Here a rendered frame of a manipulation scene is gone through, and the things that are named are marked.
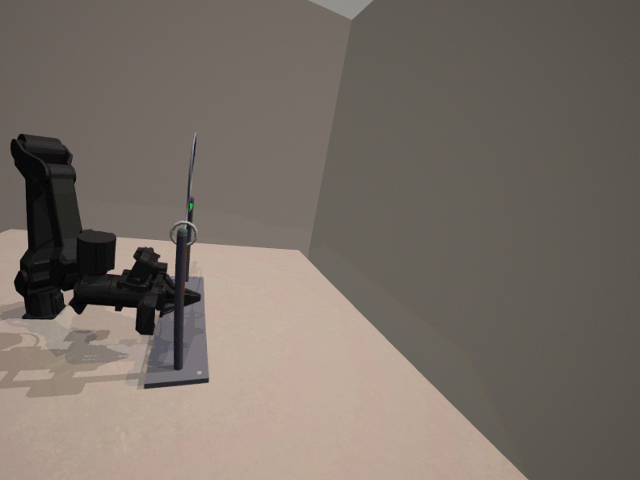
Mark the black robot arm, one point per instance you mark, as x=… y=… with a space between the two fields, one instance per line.
x=61 y=255

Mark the orange handle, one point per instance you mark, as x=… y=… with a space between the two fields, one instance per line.
x=184 y=223

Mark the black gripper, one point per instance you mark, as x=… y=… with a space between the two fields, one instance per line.
x=160 y=294

